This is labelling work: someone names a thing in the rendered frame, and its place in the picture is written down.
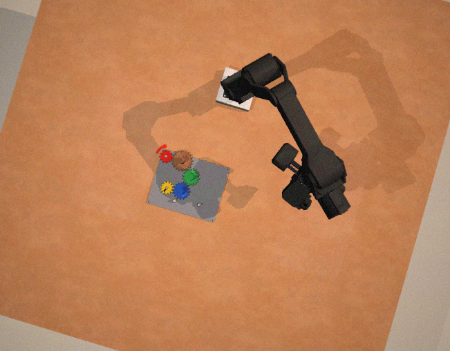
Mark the red gear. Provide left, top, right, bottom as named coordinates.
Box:
left=159, top=150, right=173, bottom=163

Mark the brown gear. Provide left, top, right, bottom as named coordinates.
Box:
left=172, top=150, right=193, bottom=172

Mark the green gear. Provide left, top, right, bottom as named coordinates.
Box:
left=182, top=169, right=200, bottom=186

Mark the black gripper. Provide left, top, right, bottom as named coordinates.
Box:
left=272, top=143, right=346, bottom=193

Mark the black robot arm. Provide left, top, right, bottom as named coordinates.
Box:
left=221, top=53, right=351, bottom=220

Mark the yellow gear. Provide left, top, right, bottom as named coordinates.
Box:
left=160, top=181, right=174, bottom=195

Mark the blue gear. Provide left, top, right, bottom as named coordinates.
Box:
left=172, top=182, right=190, bottom=200

